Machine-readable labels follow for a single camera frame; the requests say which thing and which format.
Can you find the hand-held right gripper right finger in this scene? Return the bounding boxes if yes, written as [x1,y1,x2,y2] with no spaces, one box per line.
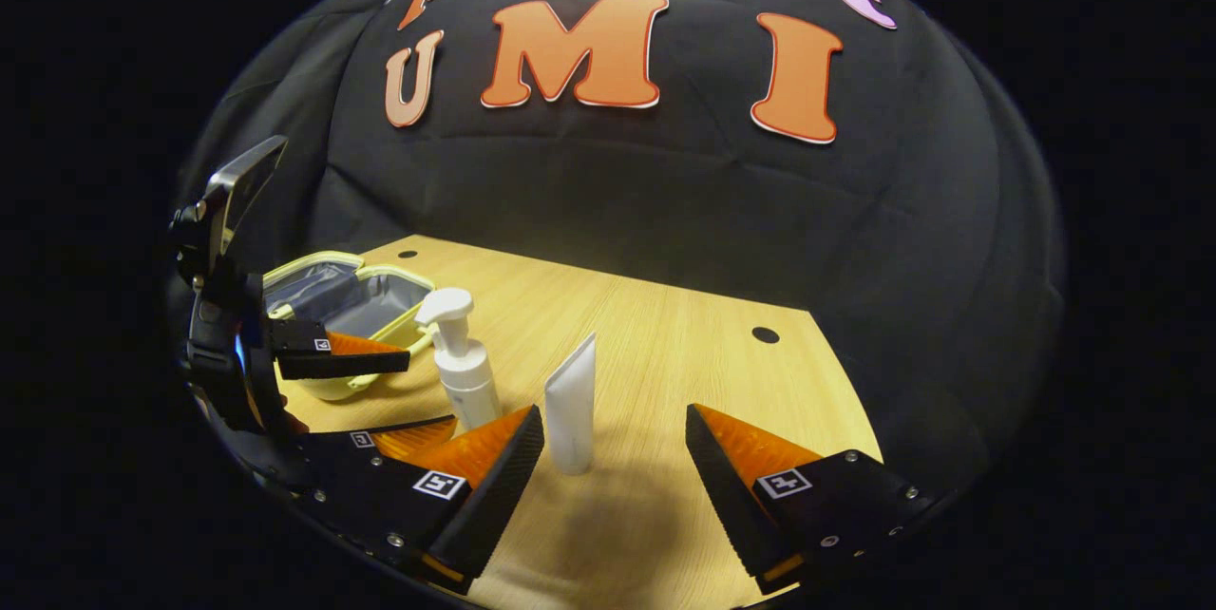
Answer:
[684,404,951,597]

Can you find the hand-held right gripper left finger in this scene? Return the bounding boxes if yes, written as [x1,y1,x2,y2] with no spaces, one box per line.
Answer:
[294,406,547,597]

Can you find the cream small suitcase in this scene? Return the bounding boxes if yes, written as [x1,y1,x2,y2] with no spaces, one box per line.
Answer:
[261,250,441,403]

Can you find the white squeeze tube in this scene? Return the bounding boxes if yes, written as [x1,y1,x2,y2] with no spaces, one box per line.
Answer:
[544,332,599,477]

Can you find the white pump bottle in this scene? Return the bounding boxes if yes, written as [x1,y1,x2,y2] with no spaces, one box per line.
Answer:
[415,287,503,433]

